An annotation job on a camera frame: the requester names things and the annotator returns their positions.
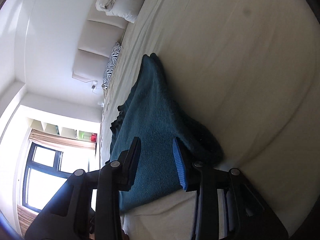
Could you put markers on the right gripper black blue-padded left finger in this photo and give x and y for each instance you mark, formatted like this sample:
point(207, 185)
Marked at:
point(88, 202)

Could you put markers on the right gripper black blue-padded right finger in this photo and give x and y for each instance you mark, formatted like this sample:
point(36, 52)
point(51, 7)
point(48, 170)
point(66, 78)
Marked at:
point(226, 201)

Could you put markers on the dark teal knit sweater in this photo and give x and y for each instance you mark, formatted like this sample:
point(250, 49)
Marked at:
point(151, 113)

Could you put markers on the black framed window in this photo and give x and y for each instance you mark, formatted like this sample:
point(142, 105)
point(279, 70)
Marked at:
point(42, 176)

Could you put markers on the red box on shelf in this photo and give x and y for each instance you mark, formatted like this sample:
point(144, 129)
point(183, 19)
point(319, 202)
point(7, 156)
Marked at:
point(94, 137)

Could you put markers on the beige roman blind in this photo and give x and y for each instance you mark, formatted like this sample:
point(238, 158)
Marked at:
point(56, 141)

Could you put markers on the cream bed sheet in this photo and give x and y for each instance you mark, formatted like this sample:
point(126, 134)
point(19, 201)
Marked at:
point(248, 70)

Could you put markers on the zebra print pillow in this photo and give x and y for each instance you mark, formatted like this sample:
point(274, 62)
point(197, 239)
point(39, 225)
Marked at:
point(111, 64)

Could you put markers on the cream upholstered headboard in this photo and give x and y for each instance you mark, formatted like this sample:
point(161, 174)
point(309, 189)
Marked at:
point(99, 34)

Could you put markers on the white wall shelf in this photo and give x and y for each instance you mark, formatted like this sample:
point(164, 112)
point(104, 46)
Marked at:
point(60, 130)

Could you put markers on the white charger with cable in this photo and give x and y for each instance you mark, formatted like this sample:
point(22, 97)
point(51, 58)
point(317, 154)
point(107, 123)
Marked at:
point(95, 87)

